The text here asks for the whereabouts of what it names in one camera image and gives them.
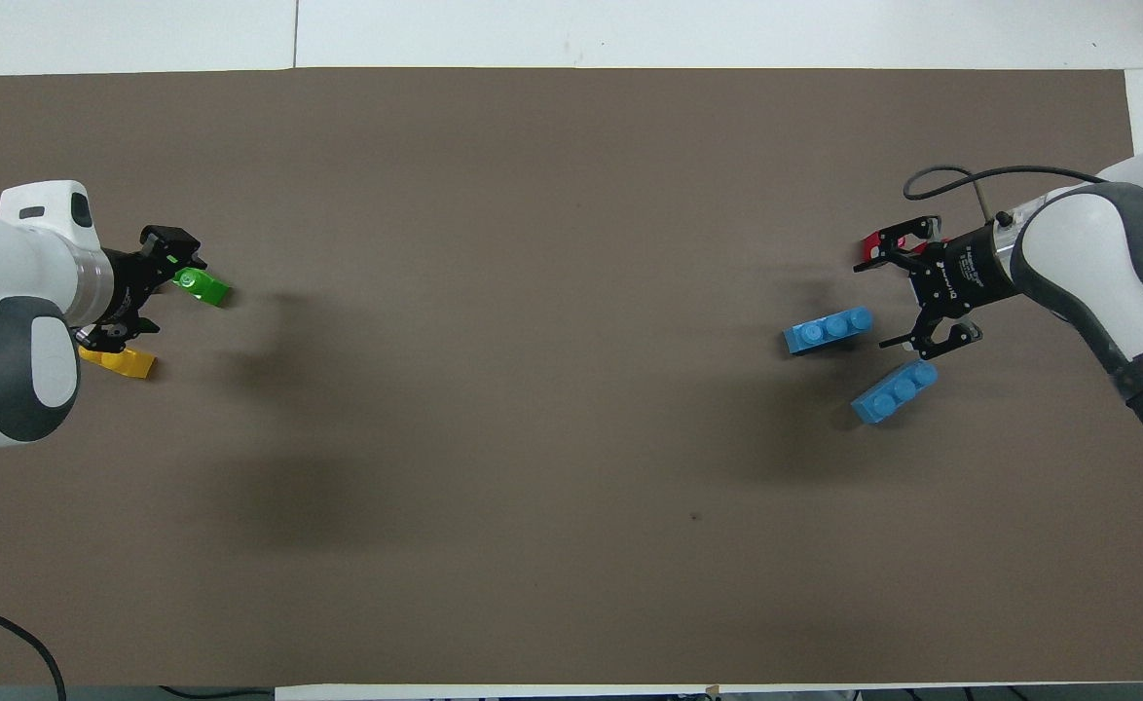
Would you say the black left arm base cable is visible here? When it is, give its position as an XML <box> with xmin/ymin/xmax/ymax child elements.
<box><xmin>158</xmin><ymin>685</ymin><xmax>276</xmax><ymax>701</ymax></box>

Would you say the black left arm gripper cable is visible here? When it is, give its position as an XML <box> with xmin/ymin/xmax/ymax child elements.
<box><xmin>0</xmin><ymin>596</ymin><xmax>68</xmax><ymax>701</ymax></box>

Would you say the blue three-stud toy brick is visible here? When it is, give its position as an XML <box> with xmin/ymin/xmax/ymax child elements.
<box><xmin>850</xmin><ymin>358</ymin><xmax>940</xmax><ymax>425</ymax></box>
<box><xmin>783</xmin><ymin>307</ymin><xmax>874</xmax><ymax>358</ymax></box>

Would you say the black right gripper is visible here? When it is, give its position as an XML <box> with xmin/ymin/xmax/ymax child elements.
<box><xmin>853</xmin><ymin>215</ymin><xmax>1021</xmax><ymax>356</ymax></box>

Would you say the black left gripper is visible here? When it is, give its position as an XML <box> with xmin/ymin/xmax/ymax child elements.
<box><xmin>76</xmin><ymin>225</ymin><xmax>208</xmax><ymax>354</ymax></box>

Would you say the yellow two-stud toy brick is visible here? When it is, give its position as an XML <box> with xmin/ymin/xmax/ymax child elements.
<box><xmin>78</xmin><ymin>346</ymin><xmax>158</xmax><ymax>381</ymax></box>

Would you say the brown table mat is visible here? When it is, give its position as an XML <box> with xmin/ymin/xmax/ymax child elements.
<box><xmin>0</xmin><ymin>66</ymin><xmax>1143</xmax><ymax>687</ymax></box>

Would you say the black right arm gripper cable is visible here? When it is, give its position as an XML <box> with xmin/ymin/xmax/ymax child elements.
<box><xmin>903</xmin><ymin>164</ymin><xmax>1110</xmax><ymax>227</ymax></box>

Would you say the green two-stud toy brick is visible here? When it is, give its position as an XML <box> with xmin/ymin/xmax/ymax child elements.
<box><xmin>172</xmin><ymin>268</ymin><xmax>232</xmax><ymax>308</ymax></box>

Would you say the black arm gripper cable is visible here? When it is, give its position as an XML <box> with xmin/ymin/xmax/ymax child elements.
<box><xmin>903</xmin><ymin>164</ymin><xmax>1110</xmax><ymax>227</ymax></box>
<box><xmin>0</xmin><ymin>596</ymin><xmax>68</xmax><ymax>701</ymax></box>

